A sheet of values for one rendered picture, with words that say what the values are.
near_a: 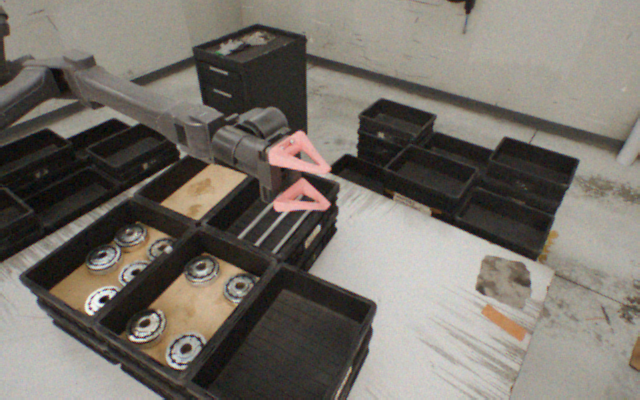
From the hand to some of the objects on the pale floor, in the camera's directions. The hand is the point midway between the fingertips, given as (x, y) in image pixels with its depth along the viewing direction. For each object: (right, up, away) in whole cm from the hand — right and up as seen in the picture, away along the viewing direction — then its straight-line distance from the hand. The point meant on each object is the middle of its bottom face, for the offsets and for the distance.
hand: (323, 187), depth 56 cm
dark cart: (-44, +28, +263) cm, 268 cm away
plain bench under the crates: (-29, -93, +116) cm, 151 cm away
